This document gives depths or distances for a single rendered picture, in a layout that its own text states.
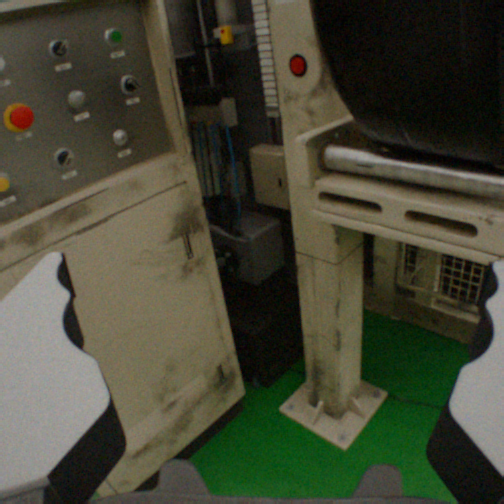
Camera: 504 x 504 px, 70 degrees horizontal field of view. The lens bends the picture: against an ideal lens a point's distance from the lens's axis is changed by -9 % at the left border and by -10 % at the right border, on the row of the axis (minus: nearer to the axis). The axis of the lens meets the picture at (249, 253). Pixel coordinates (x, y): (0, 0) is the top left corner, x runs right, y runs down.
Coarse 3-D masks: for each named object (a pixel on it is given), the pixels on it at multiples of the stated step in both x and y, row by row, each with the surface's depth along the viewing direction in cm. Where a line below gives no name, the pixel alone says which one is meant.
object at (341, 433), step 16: (304, 384) 138; (368, 384) 133; (288, 400) 132; (304, 400) 131; (368, 400) 127; (288, 416) 128; (304, 416) 126; (352, 416) 123; (368, 416) 121; (320, 432) 119; (336, 432) 118; (352, 432) 117
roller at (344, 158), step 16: (336, 160) 69; (352, 160) 66; (368, 160) 64; (384, 160) 62; (400, 160) 61; (416, 160) 59; (432, 160) 58; (448, 160) 56; (384, 176) 64; (400, 176) 61; (416, 176) 59; (432, 176) 57; (448, 176) 55; (464, 176) 54; (480, 176) 52; (496, 176) 51; (464, 192) 56; (480, 192) 53; (496, 192) 51
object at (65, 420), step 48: (48, 288) 10; (0, 336) 8; (48, 336) 8; (0, 384) 7; (48, 384) 7; (96, 384) 7; (0, 432) 6; (48, 432) 6; (96, 432) 6; (0, 480) 5; (48, 480) 5; (96, 480) 7
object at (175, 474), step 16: (176, 464) 6; (192, 464) 6; (384, 464) 5; (160, 480) 5; (176, 480) 5; (192, 480) 5; (368, 480) 5; (384, 480) 5; (400, 480) 5; (112, 496) 5; (128, 496) 5; (144, 496) 5; (160, 496) 5; (176, 496) 5; (192, 496) 5; (208, 496) 5; (224, 496) 5; (240, 496) 5; (352, 496) 5; (368, 496) 5; (384, 496) 5; (400, 496) 5; (416, 496) 5
